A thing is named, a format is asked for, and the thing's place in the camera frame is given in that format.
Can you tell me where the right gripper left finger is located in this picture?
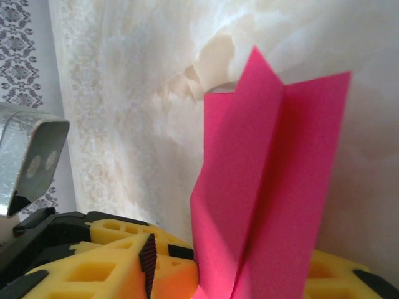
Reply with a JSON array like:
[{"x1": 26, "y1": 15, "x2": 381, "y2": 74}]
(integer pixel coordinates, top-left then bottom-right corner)
[{"x1": 9, "y1": 232, "x2": 157, "y2": 299}]

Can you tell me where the magenta cloth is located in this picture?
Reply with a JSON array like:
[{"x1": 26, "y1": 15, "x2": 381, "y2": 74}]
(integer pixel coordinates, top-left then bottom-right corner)
[{"x1": 190, "y1": 45, "x2": 353, "y2": 299}]

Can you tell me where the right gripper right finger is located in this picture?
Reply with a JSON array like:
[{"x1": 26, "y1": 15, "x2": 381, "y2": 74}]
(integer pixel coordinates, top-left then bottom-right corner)
[{"x1": 304, "y1": 249, "x2": 399, "y2": 299}]

